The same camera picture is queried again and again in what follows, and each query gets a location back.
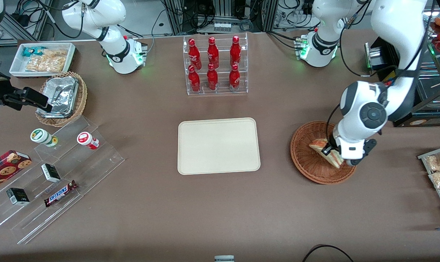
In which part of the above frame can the triangular sandwich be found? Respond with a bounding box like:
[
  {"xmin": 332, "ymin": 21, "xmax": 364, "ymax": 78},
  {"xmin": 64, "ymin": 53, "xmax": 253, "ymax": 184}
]
[{"xmin": 309, "ymin": 138, "xmax": 346, "ymax": 168}]

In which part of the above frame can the clear bag of crackers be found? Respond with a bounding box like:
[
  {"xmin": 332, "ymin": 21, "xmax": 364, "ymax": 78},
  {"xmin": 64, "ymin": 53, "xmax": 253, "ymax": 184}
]
[{"xmin": 25, "ymin": 49, "xmax": 68, "ymax": 72}]

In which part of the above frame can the black cable loop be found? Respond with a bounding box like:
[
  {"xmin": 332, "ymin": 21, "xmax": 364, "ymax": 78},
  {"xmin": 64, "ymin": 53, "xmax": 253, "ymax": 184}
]
[{"xmin": 302, "ymin": 245, "xmax": 355, "ymax": 262}]

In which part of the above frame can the white rectangular bin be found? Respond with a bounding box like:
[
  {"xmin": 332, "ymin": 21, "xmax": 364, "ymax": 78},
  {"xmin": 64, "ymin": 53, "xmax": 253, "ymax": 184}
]
[{"xmin": 9, "ymin": 42, "xmax": 76, "ymax": 79}]

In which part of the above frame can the clear acrylic bottle rack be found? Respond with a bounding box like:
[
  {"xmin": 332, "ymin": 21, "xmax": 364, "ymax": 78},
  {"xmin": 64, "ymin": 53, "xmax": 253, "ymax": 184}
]
[{"xmin": 183, "ymin": 33, "xmax": 249, "ymax": 96}]

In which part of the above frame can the red lid white cup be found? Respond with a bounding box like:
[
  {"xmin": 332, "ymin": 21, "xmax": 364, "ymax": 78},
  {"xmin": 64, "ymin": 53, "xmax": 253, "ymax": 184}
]
[{"xmin": 77, "ymin": 132, "xmax": 100, "ymax": 150}]

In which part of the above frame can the aluminium frame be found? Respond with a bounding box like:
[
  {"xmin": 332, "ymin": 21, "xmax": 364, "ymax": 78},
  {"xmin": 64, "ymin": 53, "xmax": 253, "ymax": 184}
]
[{"xmin": 162, "ymin": 0, "xmax": 278, "ymax": 35}]

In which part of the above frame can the silver foil container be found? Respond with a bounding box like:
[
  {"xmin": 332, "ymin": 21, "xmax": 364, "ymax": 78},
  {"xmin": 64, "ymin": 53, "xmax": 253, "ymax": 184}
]
[{"xmin": 37, "ymin": 76, "xmax": 79, "ymax": 119}]

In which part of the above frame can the teal snack packet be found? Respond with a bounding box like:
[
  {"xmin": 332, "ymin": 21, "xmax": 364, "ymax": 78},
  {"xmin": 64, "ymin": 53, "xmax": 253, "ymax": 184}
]
[{"xmin": 22, "ymin": 46, "xmax": 47, "ymax": 57}]

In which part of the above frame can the snickers bar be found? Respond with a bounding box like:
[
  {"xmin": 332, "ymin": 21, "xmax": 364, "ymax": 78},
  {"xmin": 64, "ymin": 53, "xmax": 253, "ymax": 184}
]
[{"xmin": 44, "ymin": 180, "xmax": 78, "ymax": 208}]

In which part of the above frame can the beige plastic tray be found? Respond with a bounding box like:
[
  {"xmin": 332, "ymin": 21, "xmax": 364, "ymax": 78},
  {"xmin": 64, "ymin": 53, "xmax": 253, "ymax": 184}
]
[{"xmin": 177, "ymin": 117, "xmax": 261, "ymax": 175}]

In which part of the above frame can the round brown wicker basket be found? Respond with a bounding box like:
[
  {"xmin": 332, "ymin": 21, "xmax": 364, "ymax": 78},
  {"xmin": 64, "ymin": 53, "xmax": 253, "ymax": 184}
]
[{"xmin": 290, "ymin": 121, "xmax": 357, "ymax": 185}]

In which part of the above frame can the green lid white cup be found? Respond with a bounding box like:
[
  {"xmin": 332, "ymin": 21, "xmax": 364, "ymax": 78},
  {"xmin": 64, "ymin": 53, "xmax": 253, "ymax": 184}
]
[{"xmin": 30, "ymin": 128, "xmax": 59, "ymax": 148}]

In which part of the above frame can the grey wire snack rack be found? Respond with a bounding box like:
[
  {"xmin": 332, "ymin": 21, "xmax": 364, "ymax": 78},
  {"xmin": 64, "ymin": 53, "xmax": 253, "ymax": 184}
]
[{"xmin": 417, "ymin": 144, "xmax": 440, "ymax": 223}]

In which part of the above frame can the oval tan wicker basket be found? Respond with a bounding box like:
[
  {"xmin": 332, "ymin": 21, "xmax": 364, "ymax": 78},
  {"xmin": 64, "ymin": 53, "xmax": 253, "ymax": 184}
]
[{"xmin": 35, "ymin": 71, "xmax": 88, "ymax": 127}]

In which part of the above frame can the red cookie box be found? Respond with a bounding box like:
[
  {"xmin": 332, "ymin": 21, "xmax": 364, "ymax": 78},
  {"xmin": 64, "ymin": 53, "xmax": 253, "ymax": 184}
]
[{"xmin": 0, "ymin": 150, "xmax": 33, "ymax": 194}]

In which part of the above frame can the red cola bottle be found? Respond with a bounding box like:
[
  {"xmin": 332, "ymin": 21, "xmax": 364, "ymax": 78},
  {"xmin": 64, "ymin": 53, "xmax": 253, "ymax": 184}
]
[
  {"xmin": 188, "ymin": 65, "xmax": 201, "ymax": 93},
  {"xmin": 229, "ymin": 63, "xmax": 241, "ymax": 91},
  {"xmin": 188, "ymin": 38, "xmax": 202, "ymax": 70},
  {"xmin": 207, "ymin": 63, "xmax": 219, "ymax": 91},
  {"xmin": 207, "ymin": 36, "xmax": 219, "ymax": 69},
  {"xmin": 230, "ymin": 35, "xmax": 242, "ymax": 67}
]

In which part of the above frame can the small black box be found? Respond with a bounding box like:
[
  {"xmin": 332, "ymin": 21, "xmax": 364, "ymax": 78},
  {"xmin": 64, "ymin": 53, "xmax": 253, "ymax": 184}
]
[
  {"xmin": 41, "ymin": 163, "xmax": 62, "ymax": 183},
  {"xmin": 6, "ymin": 187, "xmax": 30, "ymax": 206}
]

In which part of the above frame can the clear acrylic stepped shelf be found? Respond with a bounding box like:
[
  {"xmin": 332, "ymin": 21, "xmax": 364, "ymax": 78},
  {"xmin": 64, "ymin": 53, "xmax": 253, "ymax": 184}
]
[{"xmin": 0, "ymin": 116, "xmax": 126, "ymax": 245}]

